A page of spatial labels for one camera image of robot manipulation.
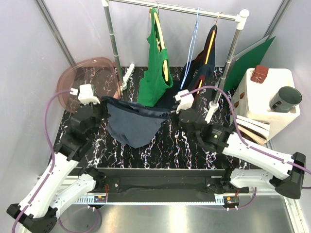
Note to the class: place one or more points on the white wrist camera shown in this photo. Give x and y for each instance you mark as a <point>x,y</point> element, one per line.
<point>184,100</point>
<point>85,94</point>

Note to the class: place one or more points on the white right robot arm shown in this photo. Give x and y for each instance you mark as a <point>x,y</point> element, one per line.
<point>281,172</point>

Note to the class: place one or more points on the green tank top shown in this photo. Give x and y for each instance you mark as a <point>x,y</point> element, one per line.
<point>152,86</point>

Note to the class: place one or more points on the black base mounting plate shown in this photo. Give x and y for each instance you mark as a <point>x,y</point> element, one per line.
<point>162,186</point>

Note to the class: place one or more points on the brown leather box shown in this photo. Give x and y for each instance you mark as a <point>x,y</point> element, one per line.
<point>259,75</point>

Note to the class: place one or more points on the dark green mug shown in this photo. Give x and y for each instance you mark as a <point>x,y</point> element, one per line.
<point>285,99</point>

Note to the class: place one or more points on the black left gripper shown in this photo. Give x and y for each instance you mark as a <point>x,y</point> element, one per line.
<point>106,114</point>

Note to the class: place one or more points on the grey-blue tank top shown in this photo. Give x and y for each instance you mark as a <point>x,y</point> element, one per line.
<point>133,124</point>

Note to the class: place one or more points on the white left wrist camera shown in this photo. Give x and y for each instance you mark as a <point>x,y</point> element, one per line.
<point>85,94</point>

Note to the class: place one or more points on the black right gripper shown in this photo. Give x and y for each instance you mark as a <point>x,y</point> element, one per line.
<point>180,110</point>

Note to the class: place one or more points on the pink translucent plastic basin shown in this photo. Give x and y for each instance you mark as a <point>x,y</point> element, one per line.
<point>99,73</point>

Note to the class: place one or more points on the yellow hanger in green top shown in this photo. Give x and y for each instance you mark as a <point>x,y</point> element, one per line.
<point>160,43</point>

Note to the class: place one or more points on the white drawer cabinet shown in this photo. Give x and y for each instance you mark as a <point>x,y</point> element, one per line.
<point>252,99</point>

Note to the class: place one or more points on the green board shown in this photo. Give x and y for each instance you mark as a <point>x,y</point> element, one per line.
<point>247,58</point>

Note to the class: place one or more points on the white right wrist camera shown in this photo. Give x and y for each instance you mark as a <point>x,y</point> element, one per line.
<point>184,100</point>

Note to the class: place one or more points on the yellow hanger in navy top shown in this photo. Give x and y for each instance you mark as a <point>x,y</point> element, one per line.
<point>211,41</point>

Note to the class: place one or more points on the light blue wire hanger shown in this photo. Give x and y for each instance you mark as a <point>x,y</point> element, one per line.
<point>191,49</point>

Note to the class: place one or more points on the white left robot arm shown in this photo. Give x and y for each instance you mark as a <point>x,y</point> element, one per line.
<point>40,210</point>

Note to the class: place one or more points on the white clothes rack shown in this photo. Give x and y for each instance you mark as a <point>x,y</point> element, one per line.
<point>175,37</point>

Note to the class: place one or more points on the navy maroon-trimmed tank top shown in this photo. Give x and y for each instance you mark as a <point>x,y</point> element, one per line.
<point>199,72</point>

